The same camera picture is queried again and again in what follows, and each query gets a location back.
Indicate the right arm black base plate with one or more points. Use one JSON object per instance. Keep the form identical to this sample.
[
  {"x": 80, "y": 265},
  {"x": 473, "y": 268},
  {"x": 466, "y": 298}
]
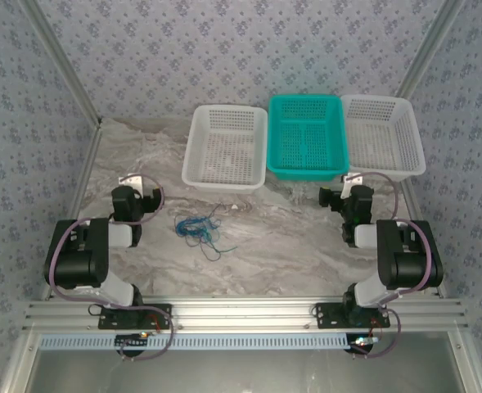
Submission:
[{"x": 330, "y": 317}]

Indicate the white perforated plastic basket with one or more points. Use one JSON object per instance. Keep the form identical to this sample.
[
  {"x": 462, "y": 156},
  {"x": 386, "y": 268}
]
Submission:
[
  {"x": 384, "y": 135},
  {"x": 224, "y": 147}
]

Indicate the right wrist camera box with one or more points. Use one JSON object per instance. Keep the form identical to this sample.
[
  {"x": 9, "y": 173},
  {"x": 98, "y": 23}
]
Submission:
[{"x": 353, "y": 179}]

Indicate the teal perforated plastic basket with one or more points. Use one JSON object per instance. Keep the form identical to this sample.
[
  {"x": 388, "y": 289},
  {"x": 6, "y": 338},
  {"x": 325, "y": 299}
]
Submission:
[{"x": 306, "y": 139}]

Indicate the small black controller board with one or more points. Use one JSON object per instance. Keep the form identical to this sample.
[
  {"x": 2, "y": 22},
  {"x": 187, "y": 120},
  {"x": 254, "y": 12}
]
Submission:
[
  {"x": 363, "y": 343},
  {"x": 132, "y": 340}
]

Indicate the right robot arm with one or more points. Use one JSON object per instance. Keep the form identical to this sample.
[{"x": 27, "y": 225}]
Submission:
[{"x": 408, "y": 262}]

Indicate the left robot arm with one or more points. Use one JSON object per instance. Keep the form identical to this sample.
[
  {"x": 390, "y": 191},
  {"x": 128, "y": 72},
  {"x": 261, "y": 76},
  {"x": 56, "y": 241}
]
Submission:
[{"x": 77, "y": 262}]

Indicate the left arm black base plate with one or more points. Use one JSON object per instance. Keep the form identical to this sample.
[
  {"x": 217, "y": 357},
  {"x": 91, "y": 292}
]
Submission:
[{"x": 113, "y": 319}]

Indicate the grey metal panel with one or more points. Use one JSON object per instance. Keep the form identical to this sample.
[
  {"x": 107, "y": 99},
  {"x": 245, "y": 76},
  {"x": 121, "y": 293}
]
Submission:
[{"x": 240, "y": 372}]

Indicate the aluminium corner post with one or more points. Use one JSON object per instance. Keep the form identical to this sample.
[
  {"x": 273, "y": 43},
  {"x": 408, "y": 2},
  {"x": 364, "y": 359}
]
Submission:
[
  {"x": 429, "y": 53},
  {"x": 64, "y": 65}
]

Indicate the aluminium frame cross rail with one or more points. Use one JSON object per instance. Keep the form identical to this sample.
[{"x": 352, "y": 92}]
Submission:
[{"x": 240, "y": 313}]

